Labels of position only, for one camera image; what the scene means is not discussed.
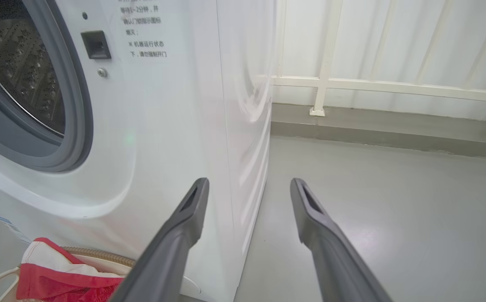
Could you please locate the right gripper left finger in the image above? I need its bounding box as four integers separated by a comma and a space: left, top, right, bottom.
108, 177, 210, 302

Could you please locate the white metal railing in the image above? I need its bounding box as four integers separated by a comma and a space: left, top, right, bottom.
264, 0, 486, 117

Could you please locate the black door latch slot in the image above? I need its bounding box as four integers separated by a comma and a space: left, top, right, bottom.
81, 30, 112, 60

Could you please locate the perforated steel washer drum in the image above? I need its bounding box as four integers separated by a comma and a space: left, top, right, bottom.
0, 19, 65, 135

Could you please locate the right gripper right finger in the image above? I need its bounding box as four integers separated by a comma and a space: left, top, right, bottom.
290, 178, 395, 302

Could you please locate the white front-load washing machine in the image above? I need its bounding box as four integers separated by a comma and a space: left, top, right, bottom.
0, 0, 277, 302

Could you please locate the cream perforated laundry basket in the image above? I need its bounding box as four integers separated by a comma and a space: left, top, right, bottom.
0, 247, 136, 302

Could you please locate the blue energy label sticker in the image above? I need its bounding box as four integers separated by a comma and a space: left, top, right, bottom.
0, 215, 32, 245

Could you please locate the red and white garment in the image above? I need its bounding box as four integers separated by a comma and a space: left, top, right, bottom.
16, 237, 126, 302

